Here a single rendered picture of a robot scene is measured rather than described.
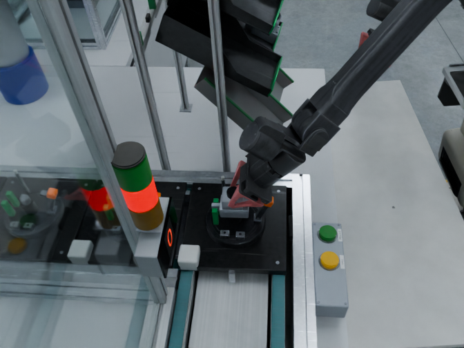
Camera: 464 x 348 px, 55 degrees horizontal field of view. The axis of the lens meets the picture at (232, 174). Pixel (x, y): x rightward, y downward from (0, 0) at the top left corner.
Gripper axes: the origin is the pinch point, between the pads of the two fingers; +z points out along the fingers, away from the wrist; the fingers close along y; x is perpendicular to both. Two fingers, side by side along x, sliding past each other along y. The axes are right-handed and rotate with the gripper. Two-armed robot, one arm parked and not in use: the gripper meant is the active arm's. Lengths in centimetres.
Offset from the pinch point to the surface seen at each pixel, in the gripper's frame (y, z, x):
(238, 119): -21.8, -2.2, -1.7
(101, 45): -87, 51, -31
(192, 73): -72, 29, -2
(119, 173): 21.2, -16.3, -30.6
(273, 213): -3.4, 2.2, 13.8
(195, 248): 8.1, 12.1, -0.9
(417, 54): -207, 11, 152
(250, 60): -29.7, -12.9, -7.1
